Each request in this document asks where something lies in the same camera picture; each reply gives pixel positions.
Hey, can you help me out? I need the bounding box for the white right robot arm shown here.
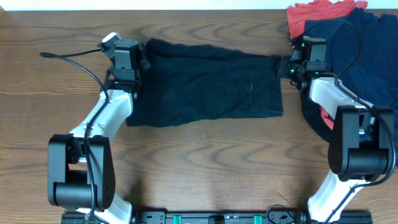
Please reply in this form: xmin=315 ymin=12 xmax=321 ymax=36
xmin=277 ymin=56 xmax=396 ymax=223

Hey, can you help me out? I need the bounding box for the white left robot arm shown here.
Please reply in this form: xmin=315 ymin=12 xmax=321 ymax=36
xmin=47 ymin=40 xmax=143 ymax=223

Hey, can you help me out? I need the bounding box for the red garment in pile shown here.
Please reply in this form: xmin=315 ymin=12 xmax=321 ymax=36
xmin=286 ymin=0 xmax=368 ymax=130

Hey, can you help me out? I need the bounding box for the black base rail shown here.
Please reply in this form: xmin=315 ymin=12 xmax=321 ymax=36
xmin=60 ymin=211 xmax=373 ymax=224

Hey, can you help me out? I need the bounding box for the black shorts white waistband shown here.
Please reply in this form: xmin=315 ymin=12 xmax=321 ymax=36
xmin=126 ymin=39 xmax=283 ymax=128

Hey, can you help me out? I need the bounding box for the navy blue garment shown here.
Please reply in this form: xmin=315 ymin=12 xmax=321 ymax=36
xmin=305 ymin=8 xmax=397 ymax=111

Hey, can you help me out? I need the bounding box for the black garment in pile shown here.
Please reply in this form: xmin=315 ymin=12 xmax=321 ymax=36
xmin=300 ymin=93 xmax=334 ymax=142

